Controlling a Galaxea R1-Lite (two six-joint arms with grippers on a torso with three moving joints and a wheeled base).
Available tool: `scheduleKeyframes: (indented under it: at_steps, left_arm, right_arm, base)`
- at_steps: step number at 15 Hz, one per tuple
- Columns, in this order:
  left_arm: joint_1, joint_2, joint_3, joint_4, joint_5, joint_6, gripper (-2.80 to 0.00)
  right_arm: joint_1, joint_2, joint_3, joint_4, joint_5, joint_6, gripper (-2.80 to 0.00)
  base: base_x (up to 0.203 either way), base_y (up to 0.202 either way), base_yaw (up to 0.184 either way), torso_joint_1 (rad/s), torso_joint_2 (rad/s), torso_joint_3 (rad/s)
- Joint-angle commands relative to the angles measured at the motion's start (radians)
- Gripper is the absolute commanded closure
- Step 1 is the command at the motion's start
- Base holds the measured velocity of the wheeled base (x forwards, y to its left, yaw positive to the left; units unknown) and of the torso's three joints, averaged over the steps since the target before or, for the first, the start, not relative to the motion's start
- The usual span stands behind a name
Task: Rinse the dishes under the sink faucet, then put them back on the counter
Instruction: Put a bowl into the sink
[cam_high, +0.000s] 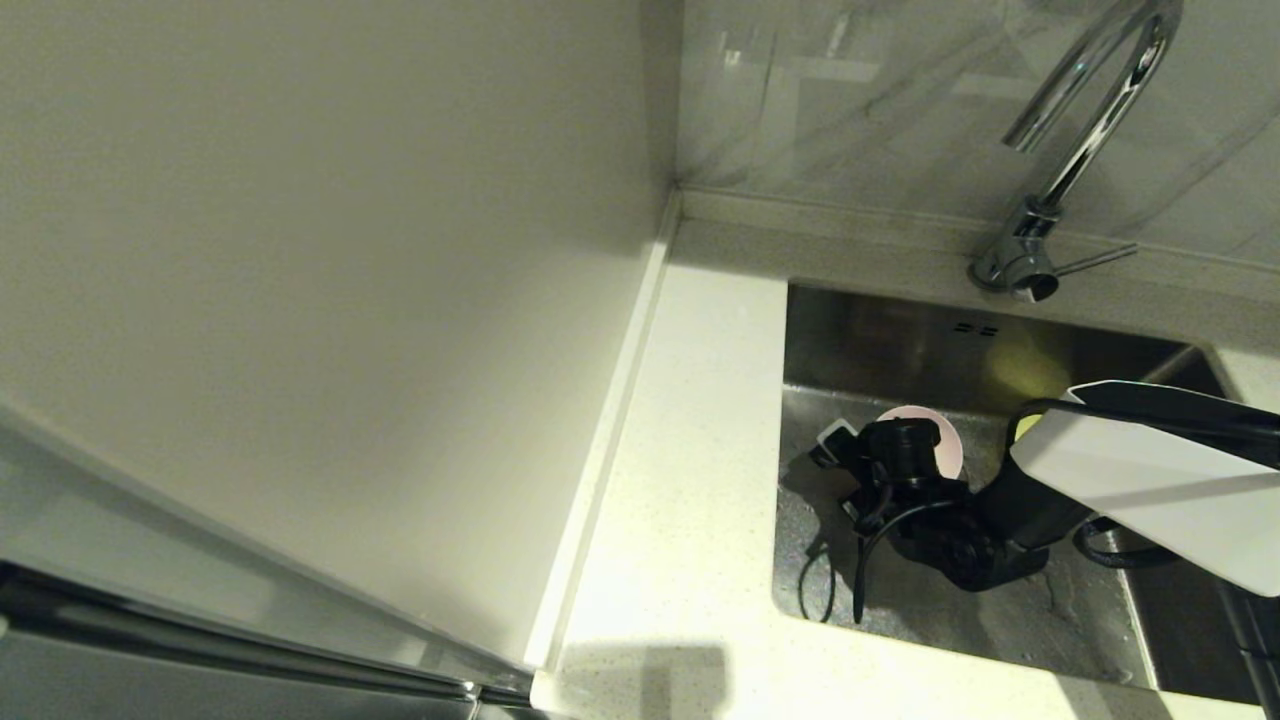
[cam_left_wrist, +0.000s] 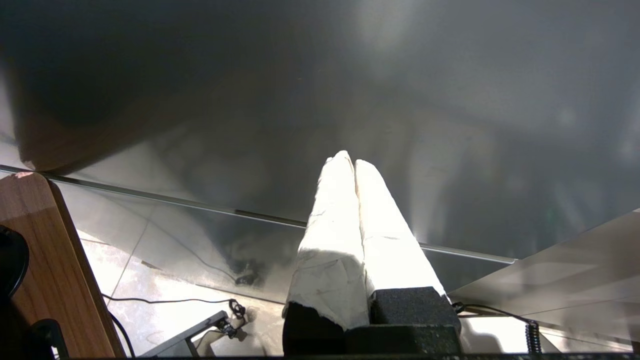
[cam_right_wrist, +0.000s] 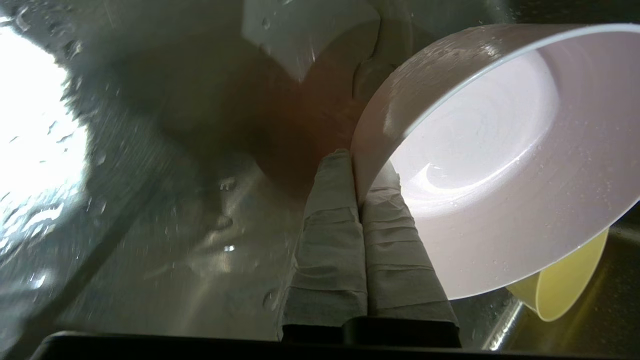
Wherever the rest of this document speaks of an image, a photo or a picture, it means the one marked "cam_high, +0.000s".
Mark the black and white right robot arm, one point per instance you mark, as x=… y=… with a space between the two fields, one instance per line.
x=1150 y=470

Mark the yellow bowl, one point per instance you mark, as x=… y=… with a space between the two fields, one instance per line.
x=1026 y=428

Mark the stainless steel sink basin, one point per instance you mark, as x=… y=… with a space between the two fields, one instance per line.
x=1000 y=630

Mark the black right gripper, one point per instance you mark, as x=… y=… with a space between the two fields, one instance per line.
x=900 y=500

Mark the chrome gooseneck faucet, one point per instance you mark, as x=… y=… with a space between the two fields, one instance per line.
x=1020 y=262

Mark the stainless steel appliance door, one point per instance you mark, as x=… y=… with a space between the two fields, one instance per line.
x=200 y=695

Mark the tall white cabinet side panel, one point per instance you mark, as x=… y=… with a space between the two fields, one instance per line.
x=300 y=250

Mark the pink bowl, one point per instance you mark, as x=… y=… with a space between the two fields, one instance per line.
x=945 y=440

